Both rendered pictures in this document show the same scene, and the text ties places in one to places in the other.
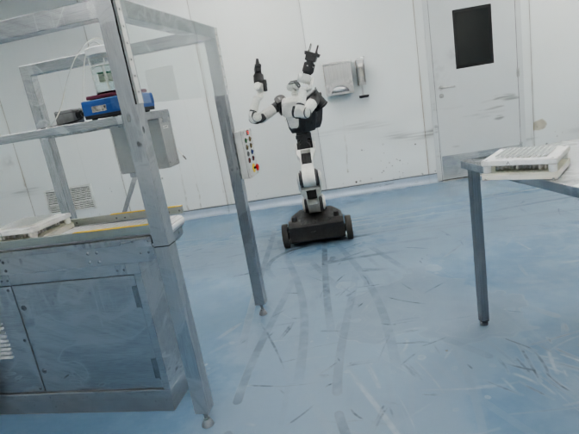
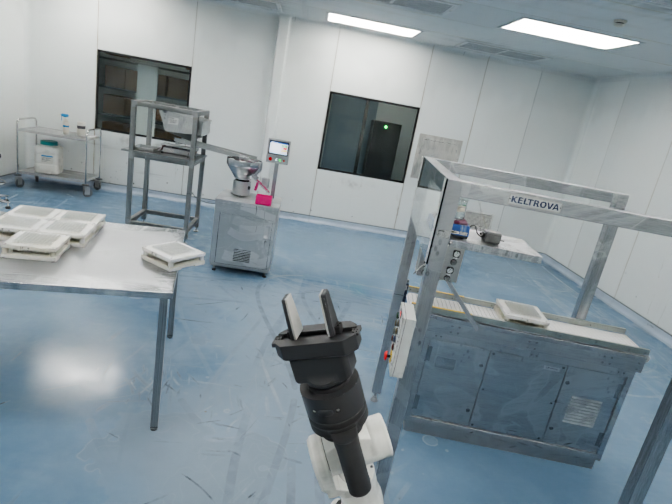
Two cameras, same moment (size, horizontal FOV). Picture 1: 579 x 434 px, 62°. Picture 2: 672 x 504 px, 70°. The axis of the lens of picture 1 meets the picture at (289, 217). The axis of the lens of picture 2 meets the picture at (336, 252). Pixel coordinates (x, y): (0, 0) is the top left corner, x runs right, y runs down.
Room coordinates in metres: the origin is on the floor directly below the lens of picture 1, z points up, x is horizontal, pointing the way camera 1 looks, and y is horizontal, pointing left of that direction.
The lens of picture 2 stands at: (4.39, -0.49, 1.81)
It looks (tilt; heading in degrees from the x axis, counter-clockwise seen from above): 17 degrees down; 169
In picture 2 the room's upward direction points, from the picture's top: 10 degrees clockwise
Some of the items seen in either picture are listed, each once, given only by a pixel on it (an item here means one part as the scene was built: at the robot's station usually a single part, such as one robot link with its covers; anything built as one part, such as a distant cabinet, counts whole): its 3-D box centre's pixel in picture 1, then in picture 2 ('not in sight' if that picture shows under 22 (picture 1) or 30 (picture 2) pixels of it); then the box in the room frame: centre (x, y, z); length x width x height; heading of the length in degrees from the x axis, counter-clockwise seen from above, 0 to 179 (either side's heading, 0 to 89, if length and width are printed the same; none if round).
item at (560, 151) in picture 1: (526, 155); (174, 251); (1.71, -0.89, 0.88); 0.25 x 0.24 x 0.02; 140
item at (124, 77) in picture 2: not in sight; (142, 98); (-3.31, -2.25, 1.43); 1.32 x 0.01 x 1.11; 85
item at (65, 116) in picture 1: (71, 116); (490, 236); (2.01, 0.80, 1.29); 0.12 x 0.07 x 0.06; 77
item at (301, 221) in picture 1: (315, 213); not in sight; (4.08, -0.23, 0.19); 0.64 x 0.52 x 0.33; 175
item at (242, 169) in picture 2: not in sight; (248, 178); (-0.65, -0.56, 0.95); 0.49 x 0.36 x 0.37; 85
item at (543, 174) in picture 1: (526, 168); (173, 259); (1.71, -0.89, 0.83); 0.24 x 0.24 x 0.02; 50
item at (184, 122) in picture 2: not in sight; (188, 178); (-1.19, -1.23, 0.75); 1.43 x 1.06 x 1.50; 85
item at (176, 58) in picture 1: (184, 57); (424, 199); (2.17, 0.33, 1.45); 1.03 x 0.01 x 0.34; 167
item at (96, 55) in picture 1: (109, 67); (454, 200); (1.93, 0.58, 1.44); 0.15 x 0.15 x 0.19
